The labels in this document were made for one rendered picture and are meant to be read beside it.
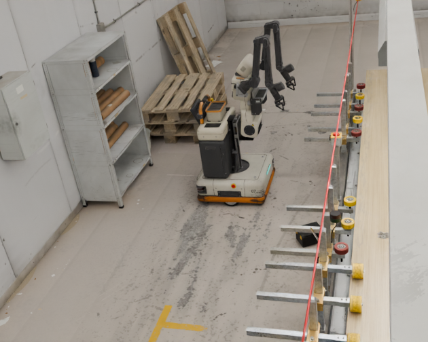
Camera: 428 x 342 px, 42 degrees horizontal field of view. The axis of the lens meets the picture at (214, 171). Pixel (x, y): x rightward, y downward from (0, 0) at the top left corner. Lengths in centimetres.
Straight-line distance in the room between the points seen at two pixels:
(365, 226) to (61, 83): 307
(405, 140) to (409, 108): 13
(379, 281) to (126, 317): 208
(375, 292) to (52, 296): 277
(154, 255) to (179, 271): 34
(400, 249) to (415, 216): 8
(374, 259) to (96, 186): 323
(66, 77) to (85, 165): 91
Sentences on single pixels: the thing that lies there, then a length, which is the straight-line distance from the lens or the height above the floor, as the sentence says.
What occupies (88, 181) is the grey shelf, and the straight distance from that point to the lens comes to 569.
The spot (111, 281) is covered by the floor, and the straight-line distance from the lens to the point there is 480.
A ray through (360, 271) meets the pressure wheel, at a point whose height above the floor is 97.
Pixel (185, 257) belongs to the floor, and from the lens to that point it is 485.
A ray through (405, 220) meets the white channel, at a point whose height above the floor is 246.
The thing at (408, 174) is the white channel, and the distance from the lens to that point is 91.
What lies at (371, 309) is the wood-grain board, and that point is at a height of 90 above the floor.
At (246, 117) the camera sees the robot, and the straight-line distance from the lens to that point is 510.
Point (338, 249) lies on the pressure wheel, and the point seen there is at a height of 91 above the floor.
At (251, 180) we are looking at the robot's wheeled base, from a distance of 523.
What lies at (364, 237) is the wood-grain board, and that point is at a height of 90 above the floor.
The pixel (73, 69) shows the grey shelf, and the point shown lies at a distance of 518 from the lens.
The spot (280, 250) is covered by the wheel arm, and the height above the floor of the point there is 86.
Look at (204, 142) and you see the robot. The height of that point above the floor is 68.
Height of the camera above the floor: 292
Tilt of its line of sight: 29 degrees down
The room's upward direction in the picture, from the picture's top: 8 degrees counter-clockwise
